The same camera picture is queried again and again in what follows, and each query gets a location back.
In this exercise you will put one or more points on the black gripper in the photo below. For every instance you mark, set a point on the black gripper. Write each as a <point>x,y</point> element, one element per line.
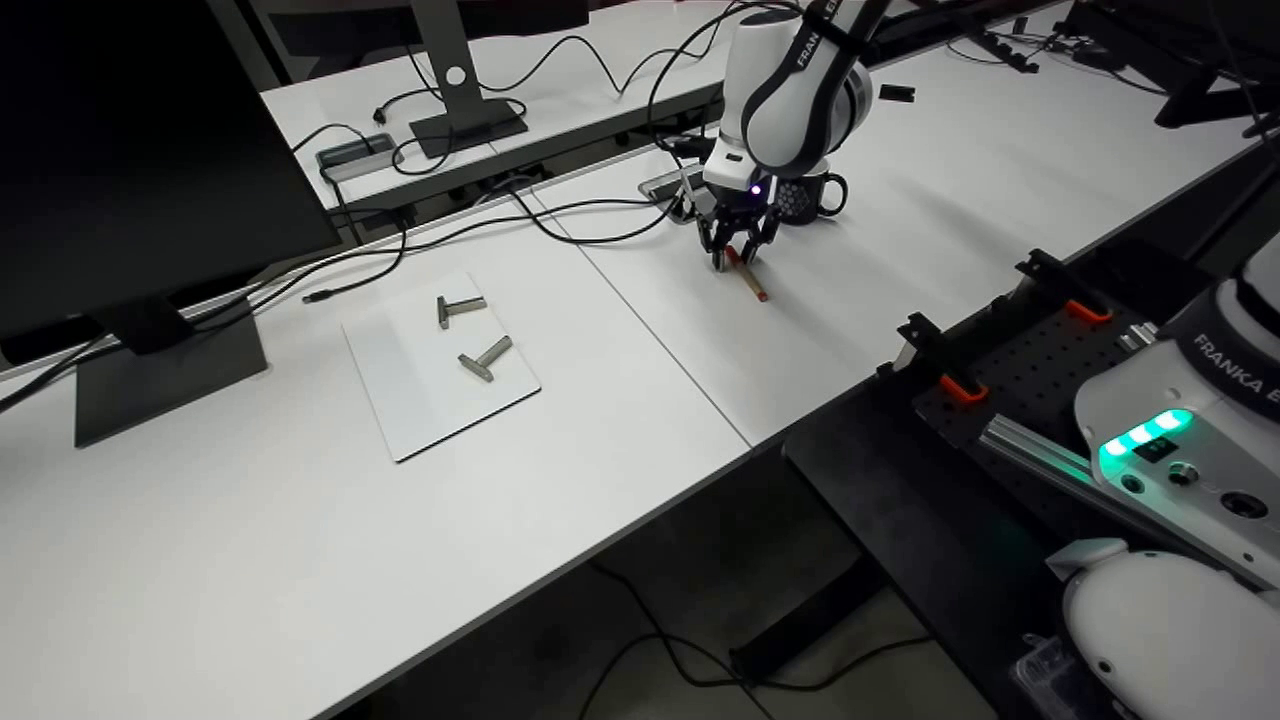
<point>741,200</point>

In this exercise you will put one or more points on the red capped tan pen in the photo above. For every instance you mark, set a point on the red capped tan pen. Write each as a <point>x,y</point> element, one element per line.
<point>759,282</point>

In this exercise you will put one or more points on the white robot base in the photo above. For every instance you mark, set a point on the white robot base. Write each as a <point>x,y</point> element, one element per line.
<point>1185,440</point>

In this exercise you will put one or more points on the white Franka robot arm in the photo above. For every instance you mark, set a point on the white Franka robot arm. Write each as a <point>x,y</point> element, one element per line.
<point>800,80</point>

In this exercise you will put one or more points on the black mug white inside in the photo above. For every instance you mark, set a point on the black mug white inside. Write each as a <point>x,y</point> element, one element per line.
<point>810,200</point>

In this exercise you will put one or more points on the grey table outlet box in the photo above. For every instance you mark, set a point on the grey table outlet box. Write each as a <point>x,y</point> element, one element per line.
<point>665,186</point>

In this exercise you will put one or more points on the grey T-shaped metal piece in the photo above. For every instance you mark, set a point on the grey T-shaped metal piece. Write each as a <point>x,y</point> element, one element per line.
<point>486,357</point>
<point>462,310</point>

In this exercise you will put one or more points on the black robot mounting stand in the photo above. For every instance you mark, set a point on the black robot mounting stand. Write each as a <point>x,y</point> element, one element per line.
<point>1015,387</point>

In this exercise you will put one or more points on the silver monitor stand black base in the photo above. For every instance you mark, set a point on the silver monitor stand black base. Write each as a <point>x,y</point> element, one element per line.
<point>462,105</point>

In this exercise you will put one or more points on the white rectangular board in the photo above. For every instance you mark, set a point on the white rectangular board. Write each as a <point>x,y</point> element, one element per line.
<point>442,382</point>

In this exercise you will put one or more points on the large black monitor with stand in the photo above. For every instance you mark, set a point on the large black monitor with stand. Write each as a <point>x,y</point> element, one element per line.
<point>133,200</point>

